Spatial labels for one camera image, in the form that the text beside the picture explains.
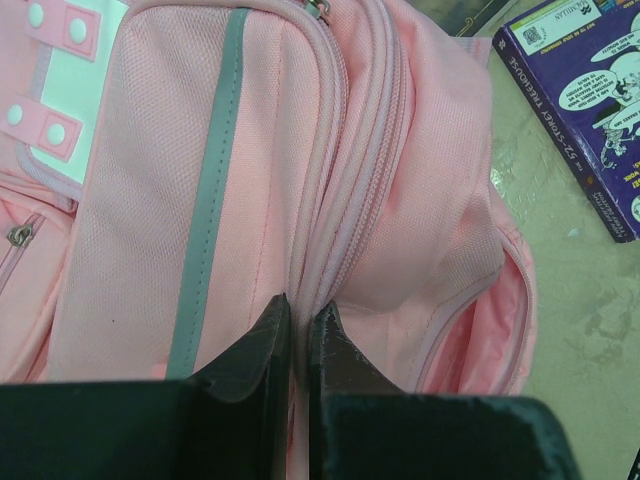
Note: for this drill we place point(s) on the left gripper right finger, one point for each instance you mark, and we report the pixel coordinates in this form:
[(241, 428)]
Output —
[(362, 426)]

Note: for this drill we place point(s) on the purple paperback book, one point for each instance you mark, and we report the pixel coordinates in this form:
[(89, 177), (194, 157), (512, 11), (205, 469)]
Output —
[(577, 64)]

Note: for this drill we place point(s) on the dark novel Two Cities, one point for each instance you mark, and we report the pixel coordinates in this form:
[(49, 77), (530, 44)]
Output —
[(468, 18)]

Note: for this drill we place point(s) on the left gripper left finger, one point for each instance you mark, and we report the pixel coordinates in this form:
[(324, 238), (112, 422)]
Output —
[(226, 421)]

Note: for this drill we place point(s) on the pink student backpack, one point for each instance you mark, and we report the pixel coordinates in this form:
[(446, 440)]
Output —
[(169, 168)]

